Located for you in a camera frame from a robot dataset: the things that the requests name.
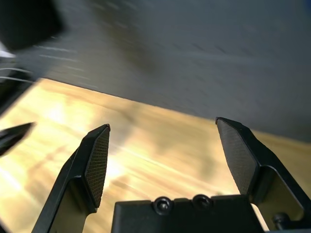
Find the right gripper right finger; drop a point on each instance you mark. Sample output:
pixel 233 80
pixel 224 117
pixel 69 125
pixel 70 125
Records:
pixel 243 157

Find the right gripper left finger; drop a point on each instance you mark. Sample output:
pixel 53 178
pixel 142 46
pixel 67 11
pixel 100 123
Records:
pixel 73 170

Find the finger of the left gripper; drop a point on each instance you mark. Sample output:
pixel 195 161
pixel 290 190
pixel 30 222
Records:
pixel 14 136

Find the dark grey pegboard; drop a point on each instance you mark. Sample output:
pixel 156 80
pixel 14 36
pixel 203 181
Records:
pixel 194 48

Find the black cup holder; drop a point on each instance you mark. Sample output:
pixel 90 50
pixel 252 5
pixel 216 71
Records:
pixel 24 21

